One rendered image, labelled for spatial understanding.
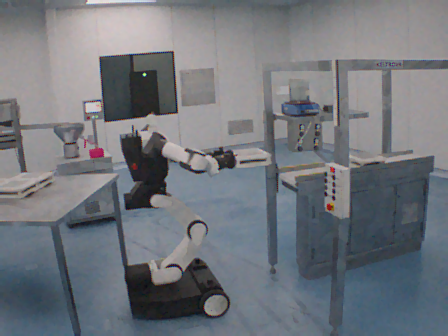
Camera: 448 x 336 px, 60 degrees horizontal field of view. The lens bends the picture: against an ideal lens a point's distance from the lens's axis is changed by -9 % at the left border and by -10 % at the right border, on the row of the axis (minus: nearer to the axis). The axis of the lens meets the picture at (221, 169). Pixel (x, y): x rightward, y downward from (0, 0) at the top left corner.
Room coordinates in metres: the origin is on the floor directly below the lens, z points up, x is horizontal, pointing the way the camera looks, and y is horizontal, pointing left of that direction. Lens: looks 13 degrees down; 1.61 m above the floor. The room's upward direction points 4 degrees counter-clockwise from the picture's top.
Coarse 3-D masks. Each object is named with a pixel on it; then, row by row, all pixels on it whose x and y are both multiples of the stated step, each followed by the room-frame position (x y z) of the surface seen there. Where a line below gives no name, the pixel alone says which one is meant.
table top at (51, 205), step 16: (64, 176) 3.27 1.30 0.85; (80, 176) 3.24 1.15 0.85; (96, 176) 3.20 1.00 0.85; (112, 176) 3.17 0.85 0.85; (32, 192) 2.82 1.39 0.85; (48, 192) 2.80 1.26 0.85; (64, 192) 2.77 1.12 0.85; (80, 192) 2.75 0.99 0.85; (96, 192) 2.78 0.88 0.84; (0, 208) 2.46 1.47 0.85; (16, 208) 2.44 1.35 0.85; (32, 208) 2.43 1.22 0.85; (48, 208) 2.41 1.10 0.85; (64, 208) 2.40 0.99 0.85; (0, 224) 2.22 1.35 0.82; (16, 224) 2.20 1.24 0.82; (32, 224) 2.19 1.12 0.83; (48, 224) 2.18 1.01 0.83
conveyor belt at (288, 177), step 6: (402, 156) 3.33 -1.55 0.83; (408, 156) 3.32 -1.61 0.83; (414, 156) 3.30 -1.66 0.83; (420, 156) 3.29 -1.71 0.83; (414, 162) 3.10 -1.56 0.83; (420, 162) 3.12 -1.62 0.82; (318, 168) 3.10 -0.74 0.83; (324, 168) 3.09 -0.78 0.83; (378, 168) 2.99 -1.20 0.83; (282, 174) 3.00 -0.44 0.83; (288, 174) 2.98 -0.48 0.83; (294, 174) 2.97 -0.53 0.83; (300, 174) 2.96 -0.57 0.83; (282, 180) 2.98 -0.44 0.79; (288, 180) 2.88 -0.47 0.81; (306, 180) 2.81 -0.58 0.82; (294, 186) 2.79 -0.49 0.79
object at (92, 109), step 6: (84, 102) 4.79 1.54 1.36; (90, 102) 4.81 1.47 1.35; (96, 102) 4.84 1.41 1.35; (84, 108) 4.79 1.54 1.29; (90, 108) 4.81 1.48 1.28; (96, 108) 4.84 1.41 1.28; (102, 108) 4.88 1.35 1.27; (84, 114) 4.79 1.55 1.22; (90, 114) 4.81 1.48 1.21; (96, 114) 4.84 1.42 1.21; (102, 114) 4.87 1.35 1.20; (84, 120) 4.80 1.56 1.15; (90, 120) 4.81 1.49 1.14; (96, 132) 4.87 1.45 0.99; (96, 138) 4.87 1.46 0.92
